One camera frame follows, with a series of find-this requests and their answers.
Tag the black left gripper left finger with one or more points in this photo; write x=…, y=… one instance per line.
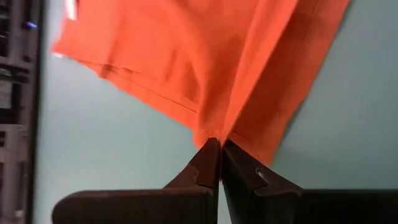
x=140, y=208

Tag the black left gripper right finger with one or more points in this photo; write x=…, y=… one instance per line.
x=311, y=208

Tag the orange towel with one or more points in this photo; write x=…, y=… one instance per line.
x=186, y=62

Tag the black equipment rack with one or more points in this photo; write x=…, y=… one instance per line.
x=15, y=140

